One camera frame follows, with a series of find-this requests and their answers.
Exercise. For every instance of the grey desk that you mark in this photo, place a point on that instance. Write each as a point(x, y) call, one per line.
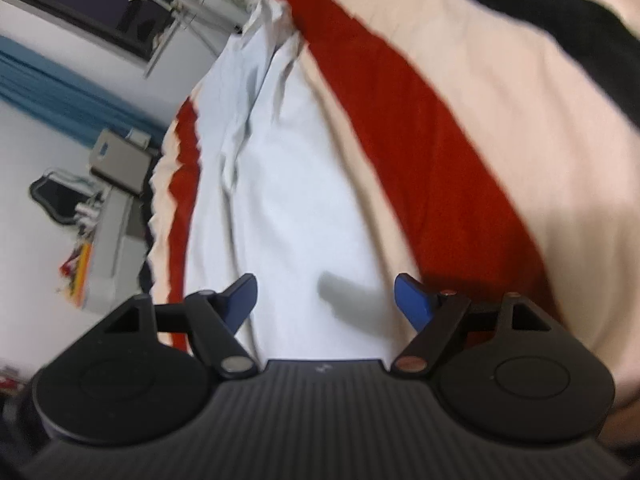
point(103, 269)

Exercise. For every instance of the white tripod stand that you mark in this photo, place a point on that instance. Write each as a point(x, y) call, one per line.
point(225, 17)

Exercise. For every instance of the white shirt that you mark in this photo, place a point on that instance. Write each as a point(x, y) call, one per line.
point(285, 194)

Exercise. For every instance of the blue curtain left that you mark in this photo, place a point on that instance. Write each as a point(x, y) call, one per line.
point(66, 101)

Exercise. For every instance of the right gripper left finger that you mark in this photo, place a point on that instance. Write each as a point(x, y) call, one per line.
point(214, 319)

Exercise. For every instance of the grey chair back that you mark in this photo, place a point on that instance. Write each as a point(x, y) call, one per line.
point(120, 163)

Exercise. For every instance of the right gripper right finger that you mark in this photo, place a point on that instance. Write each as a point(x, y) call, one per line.
point(435, 316)

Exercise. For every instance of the striped red black cream blanket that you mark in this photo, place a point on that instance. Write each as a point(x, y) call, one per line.
point(507, 168)

